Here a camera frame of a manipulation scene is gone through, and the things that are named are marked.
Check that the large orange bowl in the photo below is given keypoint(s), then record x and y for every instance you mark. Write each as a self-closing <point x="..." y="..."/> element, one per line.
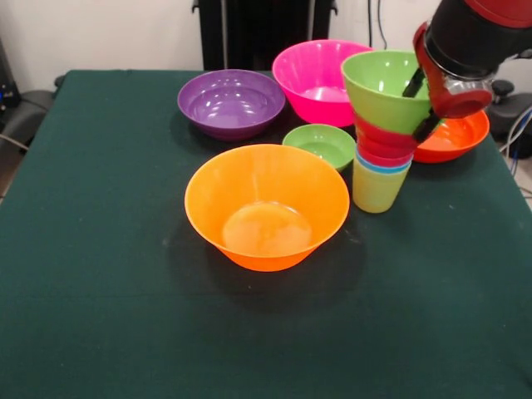
<point x="266" y="195"/>

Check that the purple bowl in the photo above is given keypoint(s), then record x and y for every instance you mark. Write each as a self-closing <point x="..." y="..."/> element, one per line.
<point x="230" y="104"/>

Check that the red cup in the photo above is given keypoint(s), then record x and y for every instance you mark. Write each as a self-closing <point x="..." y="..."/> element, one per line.
<point x="380" y="161"/>

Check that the large green bowl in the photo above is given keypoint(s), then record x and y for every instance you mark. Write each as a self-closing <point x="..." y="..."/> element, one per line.
<point x="382" y="108"/>

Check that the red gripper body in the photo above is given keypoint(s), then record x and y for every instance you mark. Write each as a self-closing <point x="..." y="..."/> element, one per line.
<point x="436" y="91"/>

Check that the black electronics box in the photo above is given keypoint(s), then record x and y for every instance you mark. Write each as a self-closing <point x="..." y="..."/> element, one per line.
<point x="7" y="91"/>

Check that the black equipment with knob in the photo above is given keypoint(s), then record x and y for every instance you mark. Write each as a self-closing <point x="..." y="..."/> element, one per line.
<point x="513" y="114"/>

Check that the pink bowl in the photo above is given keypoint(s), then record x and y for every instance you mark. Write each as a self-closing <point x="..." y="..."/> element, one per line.
<point x="311" y="75"/>

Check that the black table clamp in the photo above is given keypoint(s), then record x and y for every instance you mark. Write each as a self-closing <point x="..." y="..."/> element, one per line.
<point x="60" y="81"/>

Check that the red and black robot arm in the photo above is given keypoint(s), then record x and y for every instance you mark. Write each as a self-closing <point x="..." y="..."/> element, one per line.
<point x="469" y="33"/>

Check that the small green bowl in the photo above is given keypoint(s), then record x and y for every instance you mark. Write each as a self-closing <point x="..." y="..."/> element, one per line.
<point x="320" y="143"/>

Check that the blue cup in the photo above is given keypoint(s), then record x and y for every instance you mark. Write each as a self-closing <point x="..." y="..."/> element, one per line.
<point x="365" y="166"/>

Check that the red-orange bowl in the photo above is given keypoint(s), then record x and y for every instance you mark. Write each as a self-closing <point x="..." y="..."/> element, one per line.
<point x="457" y="141"/>

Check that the small red bowl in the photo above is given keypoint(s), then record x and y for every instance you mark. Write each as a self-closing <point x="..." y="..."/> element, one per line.
<point x="382" y="141"/>

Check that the dark green tablecloth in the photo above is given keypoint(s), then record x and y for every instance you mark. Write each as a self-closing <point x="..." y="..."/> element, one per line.
<point x="124" y="324"/>

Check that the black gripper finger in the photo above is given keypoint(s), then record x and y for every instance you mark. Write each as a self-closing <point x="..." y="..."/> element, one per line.
<point x="413" y="83"/>
<point x="426" y="126"/>

